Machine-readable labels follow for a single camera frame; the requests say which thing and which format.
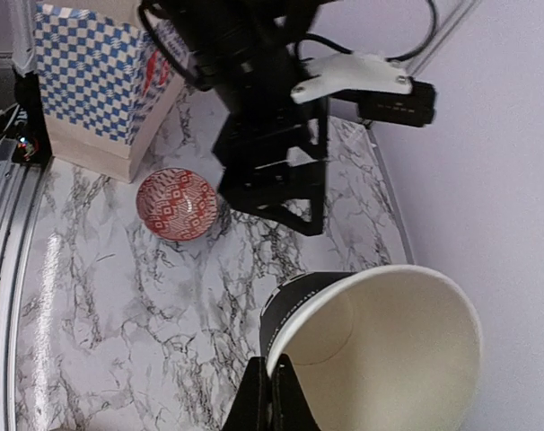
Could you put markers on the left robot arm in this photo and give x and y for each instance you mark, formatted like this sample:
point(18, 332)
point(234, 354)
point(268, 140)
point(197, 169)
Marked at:
point(232, 47)

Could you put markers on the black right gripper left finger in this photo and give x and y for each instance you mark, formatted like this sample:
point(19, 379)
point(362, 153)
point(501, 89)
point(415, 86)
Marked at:
point(252, 407)

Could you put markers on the aluminium front rail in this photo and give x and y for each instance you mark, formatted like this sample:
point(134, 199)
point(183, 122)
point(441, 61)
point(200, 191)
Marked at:
point(19, 197)

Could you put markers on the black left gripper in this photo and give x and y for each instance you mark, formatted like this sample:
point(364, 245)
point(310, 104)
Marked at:
point(275, 167)

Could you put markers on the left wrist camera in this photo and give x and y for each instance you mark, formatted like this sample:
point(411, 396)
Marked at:
point(381, 91)

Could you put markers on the blue checkered paper bag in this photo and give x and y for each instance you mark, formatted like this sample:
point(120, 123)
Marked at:
point(105, 87)

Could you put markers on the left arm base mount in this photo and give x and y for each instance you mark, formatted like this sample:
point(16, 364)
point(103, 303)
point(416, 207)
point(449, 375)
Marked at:
point(33, 145)

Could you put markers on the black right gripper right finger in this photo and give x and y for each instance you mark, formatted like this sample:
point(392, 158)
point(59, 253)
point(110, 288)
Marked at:
point(291, 410)

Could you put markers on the black paper coffee cup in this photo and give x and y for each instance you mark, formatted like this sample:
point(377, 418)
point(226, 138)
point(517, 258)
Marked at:
point(395, 347)

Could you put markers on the red patterned bowl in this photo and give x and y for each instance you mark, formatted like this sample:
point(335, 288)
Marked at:
point(177, 205)

